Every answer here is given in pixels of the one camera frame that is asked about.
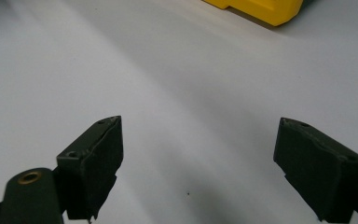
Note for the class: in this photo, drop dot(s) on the yellow organizer box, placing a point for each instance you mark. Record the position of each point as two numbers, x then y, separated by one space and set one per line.
270 11

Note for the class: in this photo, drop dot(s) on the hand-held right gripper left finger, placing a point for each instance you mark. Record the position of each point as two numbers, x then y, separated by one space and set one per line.
91 168

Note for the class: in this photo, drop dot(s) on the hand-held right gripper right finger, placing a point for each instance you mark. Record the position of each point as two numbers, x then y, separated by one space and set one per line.
318 174

